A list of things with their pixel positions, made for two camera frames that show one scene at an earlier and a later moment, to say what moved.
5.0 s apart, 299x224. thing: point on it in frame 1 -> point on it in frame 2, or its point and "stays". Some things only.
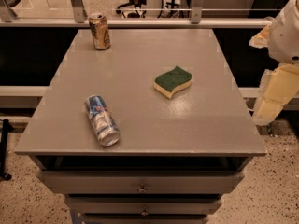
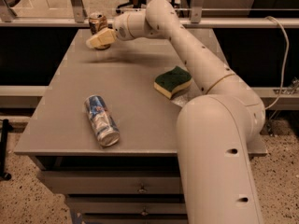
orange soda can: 99,31 stays
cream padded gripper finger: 277,88 -> 125,26
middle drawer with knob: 143,204 stays
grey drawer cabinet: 175,159 stays
